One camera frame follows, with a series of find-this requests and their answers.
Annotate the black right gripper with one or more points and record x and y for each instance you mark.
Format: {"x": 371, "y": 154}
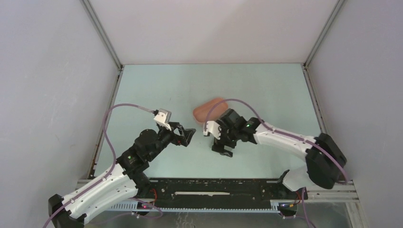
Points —
{"x": 220, "y": 147}

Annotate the left controller board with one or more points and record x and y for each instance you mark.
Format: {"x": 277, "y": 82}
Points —
{"x": 144, "y": 206}

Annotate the controller board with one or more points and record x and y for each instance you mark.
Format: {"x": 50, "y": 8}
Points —
{"x": 144, "y": 206}
{"x": 287, "y": 206}

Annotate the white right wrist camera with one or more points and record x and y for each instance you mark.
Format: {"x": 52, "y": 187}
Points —
{"x": 212, "y": 128}

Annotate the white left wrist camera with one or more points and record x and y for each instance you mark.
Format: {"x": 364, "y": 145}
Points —
{"x": 162, "y": 118}

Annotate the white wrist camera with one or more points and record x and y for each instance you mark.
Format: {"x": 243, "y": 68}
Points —
{"x": 162, "y": 118}
{"x": 212, "y": 128}

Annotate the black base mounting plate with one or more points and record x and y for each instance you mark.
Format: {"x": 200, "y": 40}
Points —
{"x": 181, "y": 193}

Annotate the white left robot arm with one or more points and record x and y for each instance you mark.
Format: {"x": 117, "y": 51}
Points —
{"x": 124, "y": 179}

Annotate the pink oval tray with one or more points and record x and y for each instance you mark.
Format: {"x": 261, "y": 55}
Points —
{"x": 200, "y": 112}

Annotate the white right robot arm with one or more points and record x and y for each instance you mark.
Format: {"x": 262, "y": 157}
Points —
{"x": 324, "y": 161}

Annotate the right controller board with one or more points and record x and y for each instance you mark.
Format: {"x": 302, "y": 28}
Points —
{"x": 287, "y": 206}

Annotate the aluminium frame rail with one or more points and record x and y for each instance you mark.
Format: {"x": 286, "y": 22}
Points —
{"x": 335, "y": 208}

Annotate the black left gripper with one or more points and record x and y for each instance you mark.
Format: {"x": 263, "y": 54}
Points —
{"x": 177, "y": 139}

